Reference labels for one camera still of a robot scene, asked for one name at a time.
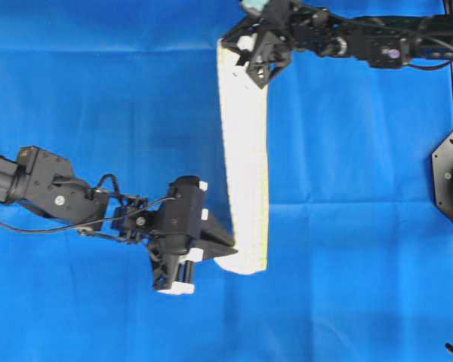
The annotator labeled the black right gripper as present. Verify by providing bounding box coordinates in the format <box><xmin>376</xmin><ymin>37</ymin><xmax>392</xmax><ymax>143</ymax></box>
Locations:
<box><xmin>220</xmin><ymin>1</ymin><xmax>293</xmax><ymax>89</ymax></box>

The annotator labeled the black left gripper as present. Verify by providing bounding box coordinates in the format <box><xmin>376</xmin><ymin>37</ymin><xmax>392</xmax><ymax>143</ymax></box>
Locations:
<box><xmin>153</xmin><ymin>176</ymin><xmax>238</xmax><ymax>295</ymax></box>

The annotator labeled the yellow checked towel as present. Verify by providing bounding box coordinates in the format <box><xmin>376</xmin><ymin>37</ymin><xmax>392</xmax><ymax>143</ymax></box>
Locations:
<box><xmin>215</xmin><ymin>44</ymin><xmax>270</xmax><ymax>275</ymax></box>

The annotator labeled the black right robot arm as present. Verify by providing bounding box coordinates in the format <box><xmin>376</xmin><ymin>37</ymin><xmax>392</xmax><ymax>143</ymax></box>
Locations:
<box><xmin>220</xmin><ymin>1</ymin><xmax>453</xmax><ymax>88</ymax></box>

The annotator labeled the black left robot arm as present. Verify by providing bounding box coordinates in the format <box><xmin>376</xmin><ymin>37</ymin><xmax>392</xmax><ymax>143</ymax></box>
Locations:
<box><xmin>0</xmin><ymin>146</ymin><xmax>238</xmax><ymax>295</ymax></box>

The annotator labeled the blue table cloth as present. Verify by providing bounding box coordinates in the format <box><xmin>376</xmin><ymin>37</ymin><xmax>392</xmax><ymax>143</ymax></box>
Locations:
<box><xmin>0</xmin><ymin>1</ymin><xmax>453</xmax><ymax>361</ymax></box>

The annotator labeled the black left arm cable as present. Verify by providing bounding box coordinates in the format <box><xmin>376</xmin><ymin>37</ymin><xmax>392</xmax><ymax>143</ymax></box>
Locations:
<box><xmin>0</xmin><ymin>173</ymin><xmax>177</xmax><ymax>237</ymax></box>

